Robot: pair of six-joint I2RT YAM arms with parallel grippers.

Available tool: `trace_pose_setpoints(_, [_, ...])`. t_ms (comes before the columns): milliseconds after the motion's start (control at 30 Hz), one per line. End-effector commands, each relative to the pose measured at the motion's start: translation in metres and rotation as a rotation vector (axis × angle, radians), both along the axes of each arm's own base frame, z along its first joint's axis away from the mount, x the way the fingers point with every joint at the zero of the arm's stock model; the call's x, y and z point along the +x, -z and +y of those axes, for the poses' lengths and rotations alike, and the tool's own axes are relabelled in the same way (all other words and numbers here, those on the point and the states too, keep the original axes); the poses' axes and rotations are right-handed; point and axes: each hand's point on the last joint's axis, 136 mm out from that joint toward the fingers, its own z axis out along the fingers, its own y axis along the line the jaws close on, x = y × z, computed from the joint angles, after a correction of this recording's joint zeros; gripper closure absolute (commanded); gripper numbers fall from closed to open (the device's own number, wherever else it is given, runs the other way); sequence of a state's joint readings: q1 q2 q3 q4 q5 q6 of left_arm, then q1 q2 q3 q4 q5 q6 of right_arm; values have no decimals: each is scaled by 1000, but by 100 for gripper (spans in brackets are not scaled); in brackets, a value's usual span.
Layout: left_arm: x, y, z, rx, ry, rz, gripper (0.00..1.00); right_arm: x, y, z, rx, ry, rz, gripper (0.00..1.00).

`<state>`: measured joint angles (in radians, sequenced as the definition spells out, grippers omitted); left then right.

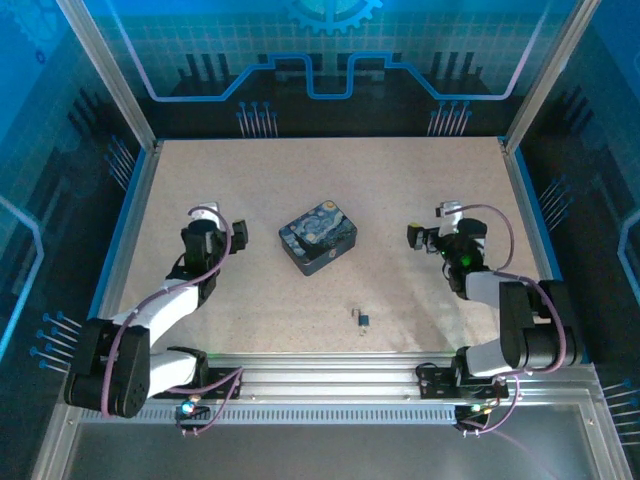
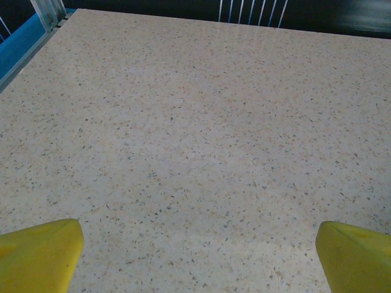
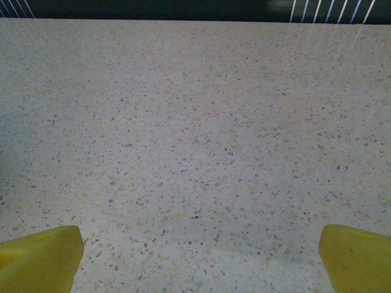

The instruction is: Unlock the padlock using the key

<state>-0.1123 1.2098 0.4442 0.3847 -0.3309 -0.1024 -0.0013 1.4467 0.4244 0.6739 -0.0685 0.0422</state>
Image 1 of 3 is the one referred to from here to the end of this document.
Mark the starry night tin box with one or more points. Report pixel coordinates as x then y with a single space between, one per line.
317 232

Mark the small metal key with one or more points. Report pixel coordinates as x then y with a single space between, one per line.
363 331

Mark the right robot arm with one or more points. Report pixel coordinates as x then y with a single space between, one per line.
535 325

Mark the small board with LED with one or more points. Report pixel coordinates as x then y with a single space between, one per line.
189 407
475 409

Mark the slotted aluminium strip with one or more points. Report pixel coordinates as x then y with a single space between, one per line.
320 413

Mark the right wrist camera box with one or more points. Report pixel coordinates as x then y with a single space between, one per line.
450 216

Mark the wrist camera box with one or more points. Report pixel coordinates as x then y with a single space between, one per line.
450 216
207 212

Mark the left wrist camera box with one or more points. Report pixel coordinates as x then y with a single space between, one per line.
207 212

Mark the aluminium side rail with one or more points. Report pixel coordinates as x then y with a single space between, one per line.
525 200
139 200

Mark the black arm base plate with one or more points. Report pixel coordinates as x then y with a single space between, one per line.
435 385
220 382

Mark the aluminium front rail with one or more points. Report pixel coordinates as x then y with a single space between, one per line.
325 372

